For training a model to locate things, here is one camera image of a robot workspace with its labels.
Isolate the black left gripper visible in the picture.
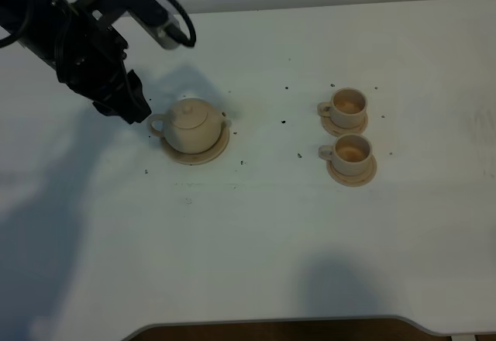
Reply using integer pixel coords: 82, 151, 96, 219
50, 0, 151, 124

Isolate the near beige cup saucer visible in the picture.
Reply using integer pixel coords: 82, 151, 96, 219
325, 156, 377, 187

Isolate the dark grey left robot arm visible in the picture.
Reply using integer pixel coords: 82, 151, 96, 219
1, 0, 151, 124

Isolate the beige round teapot saucer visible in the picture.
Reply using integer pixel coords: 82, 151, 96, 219
160, 127, 230, 166

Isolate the black braided left cable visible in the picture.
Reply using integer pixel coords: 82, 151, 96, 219
115, 0, 197, 49

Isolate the beige cup saucer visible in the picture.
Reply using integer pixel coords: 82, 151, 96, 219
320, 114, 368, 136
325, 156, 377, 187

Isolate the far beige cup saucer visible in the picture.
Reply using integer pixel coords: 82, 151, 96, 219
320, 114, 368, 136

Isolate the beige teacup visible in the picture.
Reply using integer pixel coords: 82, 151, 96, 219
318, 133, 373, 177
317, 88, 367, 128

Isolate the beige ceramic teapot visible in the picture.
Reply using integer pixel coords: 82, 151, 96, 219
146, 98, 227, 154

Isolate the near beige teacup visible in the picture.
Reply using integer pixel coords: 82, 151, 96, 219
318, 133, 373, 177

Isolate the far beige teacup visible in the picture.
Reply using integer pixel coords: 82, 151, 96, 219
317, 88, 367, 128

